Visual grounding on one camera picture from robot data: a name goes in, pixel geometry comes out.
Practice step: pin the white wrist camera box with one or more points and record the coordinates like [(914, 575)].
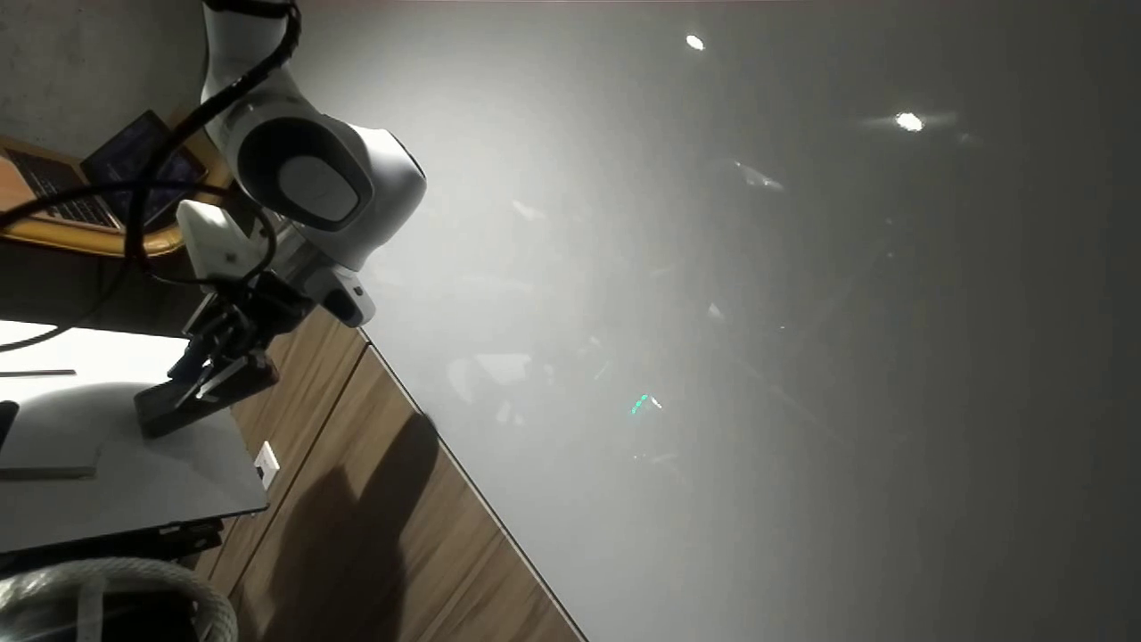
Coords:
[(217, 236)]

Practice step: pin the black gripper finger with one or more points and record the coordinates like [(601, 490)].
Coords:
[(192, 363), (246, 376)]

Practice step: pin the open laptop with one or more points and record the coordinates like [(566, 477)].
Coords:
[(74, 202)]

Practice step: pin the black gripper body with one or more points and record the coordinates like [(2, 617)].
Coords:
[(253, 309)]

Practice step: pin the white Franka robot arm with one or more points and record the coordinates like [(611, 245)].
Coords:
[(356, 181)]

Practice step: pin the white wall socket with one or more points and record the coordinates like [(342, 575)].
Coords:
[(264, 465)]

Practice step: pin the large white board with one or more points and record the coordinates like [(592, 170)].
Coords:
[(771, 357)]

